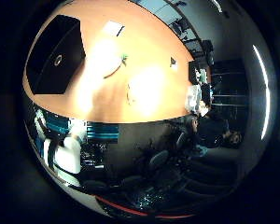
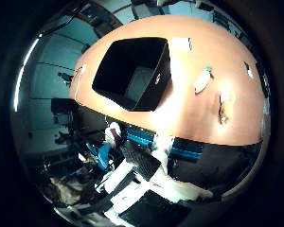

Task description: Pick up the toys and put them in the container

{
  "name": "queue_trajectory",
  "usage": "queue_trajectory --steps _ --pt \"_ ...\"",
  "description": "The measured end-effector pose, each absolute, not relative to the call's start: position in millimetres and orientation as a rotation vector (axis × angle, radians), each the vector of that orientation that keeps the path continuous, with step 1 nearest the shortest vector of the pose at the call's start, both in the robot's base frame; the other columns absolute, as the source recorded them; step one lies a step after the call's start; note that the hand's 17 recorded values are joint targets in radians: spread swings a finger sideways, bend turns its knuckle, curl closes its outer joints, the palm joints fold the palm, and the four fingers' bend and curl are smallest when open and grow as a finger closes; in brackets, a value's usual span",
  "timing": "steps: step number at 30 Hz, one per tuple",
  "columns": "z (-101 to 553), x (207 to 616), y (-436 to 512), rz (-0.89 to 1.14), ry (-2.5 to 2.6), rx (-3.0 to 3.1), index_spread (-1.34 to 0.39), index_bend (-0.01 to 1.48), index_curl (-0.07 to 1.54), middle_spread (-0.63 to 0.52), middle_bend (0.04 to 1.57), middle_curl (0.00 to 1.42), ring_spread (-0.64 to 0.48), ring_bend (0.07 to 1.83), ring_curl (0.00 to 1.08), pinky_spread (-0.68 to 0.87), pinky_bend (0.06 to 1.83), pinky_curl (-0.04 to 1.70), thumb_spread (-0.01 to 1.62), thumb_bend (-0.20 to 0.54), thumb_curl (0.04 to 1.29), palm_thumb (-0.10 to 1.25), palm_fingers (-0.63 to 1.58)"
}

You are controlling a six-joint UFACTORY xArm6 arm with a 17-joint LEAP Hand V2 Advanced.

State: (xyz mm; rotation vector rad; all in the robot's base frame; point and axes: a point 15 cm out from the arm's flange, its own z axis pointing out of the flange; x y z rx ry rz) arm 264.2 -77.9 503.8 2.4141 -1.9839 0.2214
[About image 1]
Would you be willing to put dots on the green and white toy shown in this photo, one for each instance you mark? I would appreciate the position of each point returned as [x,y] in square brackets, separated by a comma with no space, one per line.
[115,69]

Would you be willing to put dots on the person in dark clothes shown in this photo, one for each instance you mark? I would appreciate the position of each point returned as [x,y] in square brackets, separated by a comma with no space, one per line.
[212,129]

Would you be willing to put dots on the clear plastic bag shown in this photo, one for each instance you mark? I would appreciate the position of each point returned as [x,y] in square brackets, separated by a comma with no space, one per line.
[193,98]

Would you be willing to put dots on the small white and black card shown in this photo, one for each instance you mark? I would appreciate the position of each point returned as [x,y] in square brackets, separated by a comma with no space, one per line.
[173,64]

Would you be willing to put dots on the green and white item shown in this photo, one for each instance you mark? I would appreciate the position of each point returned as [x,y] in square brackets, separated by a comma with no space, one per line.
[203,76]

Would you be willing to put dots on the black pen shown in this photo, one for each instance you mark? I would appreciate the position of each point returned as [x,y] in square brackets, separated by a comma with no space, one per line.
[120,31]

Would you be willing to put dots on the white paper sheet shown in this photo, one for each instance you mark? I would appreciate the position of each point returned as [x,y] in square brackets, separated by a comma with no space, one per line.
[111,28]

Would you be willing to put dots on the dark shelving unit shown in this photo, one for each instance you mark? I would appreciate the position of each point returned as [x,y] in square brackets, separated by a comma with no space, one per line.
[230,90]

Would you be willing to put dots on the ceiling light strip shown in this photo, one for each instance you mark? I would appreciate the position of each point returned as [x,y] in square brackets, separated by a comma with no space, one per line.
[266,93]

